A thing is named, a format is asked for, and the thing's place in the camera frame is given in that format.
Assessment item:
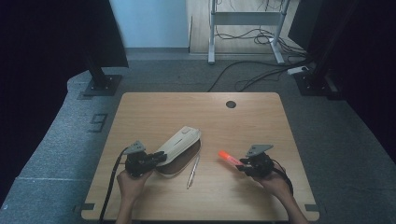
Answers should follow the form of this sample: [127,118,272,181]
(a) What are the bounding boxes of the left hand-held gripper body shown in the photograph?
[122,140,155,179]

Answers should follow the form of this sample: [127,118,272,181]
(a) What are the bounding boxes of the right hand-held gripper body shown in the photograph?
[245,143,276,179]

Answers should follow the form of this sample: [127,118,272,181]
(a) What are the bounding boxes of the orange highlighter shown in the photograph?
[218,149,246,168]

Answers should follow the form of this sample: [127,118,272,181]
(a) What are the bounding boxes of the cream pencil case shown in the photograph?
[154,125,203,179]

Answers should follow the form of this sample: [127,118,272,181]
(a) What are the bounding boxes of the person's left hand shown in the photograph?
[116,168,154,203]

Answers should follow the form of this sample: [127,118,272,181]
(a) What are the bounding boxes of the person's right hand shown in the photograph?
[254,167,294,201]

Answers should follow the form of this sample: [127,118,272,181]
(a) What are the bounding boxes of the silver pen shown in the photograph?
[186,153,202,190]

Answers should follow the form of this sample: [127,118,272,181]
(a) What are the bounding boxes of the black stand with base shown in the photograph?
[293,0,345,98]
[81,55,123,97]

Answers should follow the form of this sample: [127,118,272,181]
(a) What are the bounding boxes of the white power strip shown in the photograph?
[286,65,310,76]

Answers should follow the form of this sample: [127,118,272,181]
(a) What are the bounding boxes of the black curtain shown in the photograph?
[288,0,396,157]
[0,0,130,203]

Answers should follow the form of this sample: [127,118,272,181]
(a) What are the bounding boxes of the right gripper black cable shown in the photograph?
[272,159,294,196]

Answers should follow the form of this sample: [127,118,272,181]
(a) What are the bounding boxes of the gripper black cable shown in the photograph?
[272,159,294,196]
[98,146,131,224]

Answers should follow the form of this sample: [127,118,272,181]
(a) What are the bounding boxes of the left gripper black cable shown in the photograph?
[98,146,131,224]

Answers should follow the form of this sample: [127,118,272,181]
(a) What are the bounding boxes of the long black floor cable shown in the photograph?
[206,59,314,93]

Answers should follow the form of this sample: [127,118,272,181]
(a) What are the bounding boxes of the tangle of black cables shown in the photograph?
[214,26,309,60]

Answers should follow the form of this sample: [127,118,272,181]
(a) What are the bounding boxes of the white metal desk frame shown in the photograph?
[207,0,292,65]

